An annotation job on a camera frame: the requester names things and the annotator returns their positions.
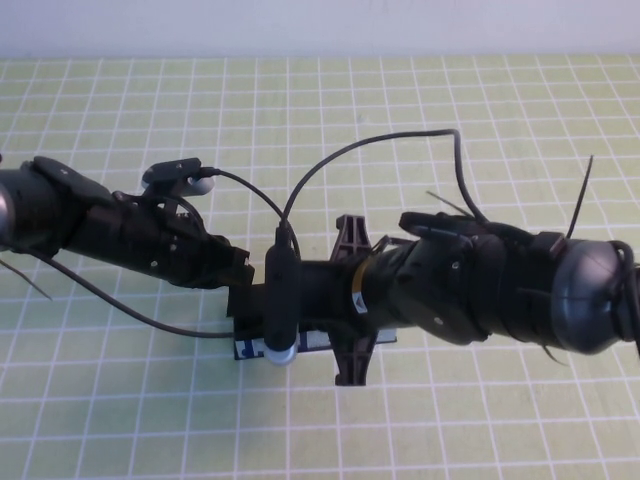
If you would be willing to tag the black glasses case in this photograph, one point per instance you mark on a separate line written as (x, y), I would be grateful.
(247, 320)

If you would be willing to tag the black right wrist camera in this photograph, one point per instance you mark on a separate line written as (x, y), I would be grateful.
(280, 300)

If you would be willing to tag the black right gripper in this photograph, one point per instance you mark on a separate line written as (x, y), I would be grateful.
(325, 295)

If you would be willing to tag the black zip tie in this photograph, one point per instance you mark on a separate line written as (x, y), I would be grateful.
(450, 202)
(25, 277)
(582, 192)

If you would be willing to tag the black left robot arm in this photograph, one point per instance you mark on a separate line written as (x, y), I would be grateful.
(40, 210)

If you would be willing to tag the green white-checked tablecloth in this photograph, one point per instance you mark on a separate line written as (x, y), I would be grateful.
(150, 400)

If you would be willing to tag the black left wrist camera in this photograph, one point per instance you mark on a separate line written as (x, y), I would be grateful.
(172, 167)

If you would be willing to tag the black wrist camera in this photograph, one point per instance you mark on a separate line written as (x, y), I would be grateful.
(172, 167)
(280, 300)

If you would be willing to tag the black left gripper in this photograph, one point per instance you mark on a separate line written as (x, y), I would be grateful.
(165, 245)

